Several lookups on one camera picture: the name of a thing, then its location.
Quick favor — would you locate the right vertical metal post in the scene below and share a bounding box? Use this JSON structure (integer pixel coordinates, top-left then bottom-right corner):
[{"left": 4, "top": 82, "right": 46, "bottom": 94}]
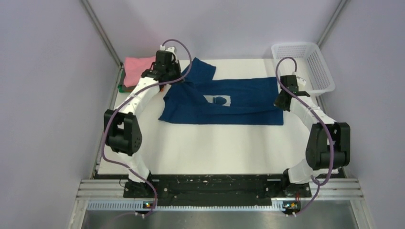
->
[{"left": 317, "top": 0, "right": 350, "bottom": 48}]

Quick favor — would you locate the white slotted cable duct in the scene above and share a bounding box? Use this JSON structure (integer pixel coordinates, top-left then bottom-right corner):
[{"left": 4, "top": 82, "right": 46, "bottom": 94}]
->
[{"left": 87, "top": 200, "right": 285, "bottom": 211}]

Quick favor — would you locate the navy blue printed t-shirt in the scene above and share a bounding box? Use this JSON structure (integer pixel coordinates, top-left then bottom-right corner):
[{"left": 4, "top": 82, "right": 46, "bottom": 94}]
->
[{"left": 159, "top": 58, "right": 284, "bottom": 125}]

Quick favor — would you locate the left vertical metal post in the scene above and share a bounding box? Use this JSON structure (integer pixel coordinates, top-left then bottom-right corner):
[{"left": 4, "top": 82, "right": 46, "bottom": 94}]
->
[{"left": 79, "top": 0, "right": 125, "bottom": 69}]

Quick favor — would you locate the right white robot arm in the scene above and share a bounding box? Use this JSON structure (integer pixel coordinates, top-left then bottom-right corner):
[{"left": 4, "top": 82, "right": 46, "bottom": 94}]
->
[{"left": 274, "top": 75, "right": 351, "bottom": 197}]

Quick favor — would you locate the green folded t-shirt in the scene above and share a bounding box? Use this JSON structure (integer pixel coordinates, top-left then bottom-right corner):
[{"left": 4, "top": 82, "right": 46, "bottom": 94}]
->
[{"left": 117, "top": 84, "right": 125, "bottom": 93}]

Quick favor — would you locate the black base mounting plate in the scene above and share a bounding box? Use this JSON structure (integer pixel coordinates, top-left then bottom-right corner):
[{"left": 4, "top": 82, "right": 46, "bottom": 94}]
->
[{"left": 118, "top": 173, "right": 314, "bottom": 207}]

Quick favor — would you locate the orange folded t-shirt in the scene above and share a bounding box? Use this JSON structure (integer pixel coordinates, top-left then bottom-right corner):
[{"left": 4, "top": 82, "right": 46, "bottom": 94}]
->
[{"left": 123, "top": 88, "right": 134, "bottom": 93}]

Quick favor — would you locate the grey folded t-shirt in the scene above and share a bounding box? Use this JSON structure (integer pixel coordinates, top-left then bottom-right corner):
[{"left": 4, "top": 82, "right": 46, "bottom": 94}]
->
[{"left": 118, "top": 70, "right": 126, "bottom": 90}]

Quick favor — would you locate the pink folded t-shirt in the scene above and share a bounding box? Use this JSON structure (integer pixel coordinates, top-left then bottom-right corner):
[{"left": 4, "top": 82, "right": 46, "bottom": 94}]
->
[{"left": 123, "top": 57, "right": 155, "bottom": 87}]

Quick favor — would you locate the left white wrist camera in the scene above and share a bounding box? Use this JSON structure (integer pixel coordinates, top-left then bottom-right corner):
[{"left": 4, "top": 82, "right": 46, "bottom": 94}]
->
[{"left": 160, "top": 45, "right": 177, "bottom": 60}]

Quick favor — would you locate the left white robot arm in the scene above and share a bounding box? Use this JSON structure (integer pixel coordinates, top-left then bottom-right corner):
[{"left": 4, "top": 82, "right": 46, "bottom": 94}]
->
[{"left": 104, "top": 47, "right": 181, "bottom": 197}]

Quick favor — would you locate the vertical metal post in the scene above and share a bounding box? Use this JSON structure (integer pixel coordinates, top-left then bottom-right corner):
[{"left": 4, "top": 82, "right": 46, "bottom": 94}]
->
[
  {"left": 317, "top": 0, "right": 350, "bottom": 48},
  {"left": 79, "top": 0, "right": 125, "bottom": 69}
]

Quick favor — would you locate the white plastic basket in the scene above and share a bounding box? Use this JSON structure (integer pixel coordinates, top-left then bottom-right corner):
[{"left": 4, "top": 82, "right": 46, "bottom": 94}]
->
[{"left": 271, "top": 42, "right": 336, "bottom": 96}]

